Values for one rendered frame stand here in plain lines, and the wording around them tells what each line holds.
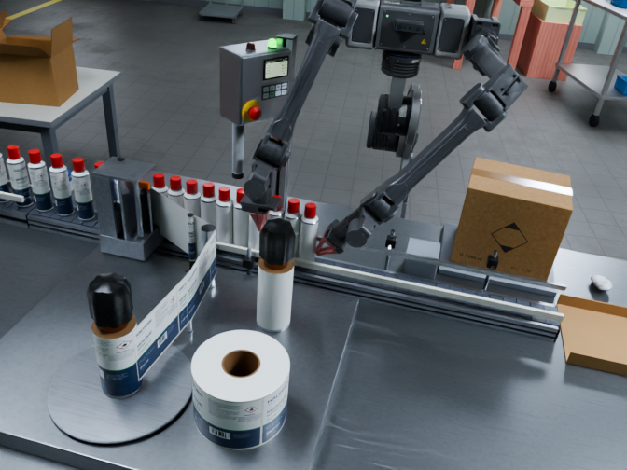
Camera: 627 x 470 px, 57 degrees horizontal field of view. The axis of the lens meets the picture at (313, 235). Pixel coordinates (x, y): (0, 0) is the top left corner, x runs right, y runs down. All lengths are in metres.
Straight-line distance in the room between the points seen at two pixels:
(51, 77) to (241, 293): 1.83
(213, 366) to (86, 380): 0.33
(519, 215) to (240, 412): 1.04
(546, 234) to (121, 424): 1.27
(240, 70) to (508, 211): 0.87
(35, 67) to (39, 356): 1.91
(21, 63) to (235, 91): 1.77
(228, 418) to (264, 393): 0.09
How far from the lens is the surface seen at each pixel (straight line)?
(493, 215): 1.83
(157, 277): 1.70
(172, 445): 1.29
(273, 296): 1.43
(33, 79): 3.20
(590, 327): 1.87
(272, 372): 1.21
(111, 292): 1.18
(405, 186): 1.56
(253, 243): 1.73
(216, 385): 1.19
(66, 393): 1.41
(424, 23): 2.06
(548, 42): 7.26
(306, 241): 1.67
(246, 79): 1.56
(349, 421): 1.40
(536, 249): 1.88
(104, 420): 1.34
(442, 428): 1.44
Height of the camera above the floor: 1.90
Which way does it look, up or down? 33 degrees down
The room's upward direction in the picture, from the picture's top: 5 degrees clockwise
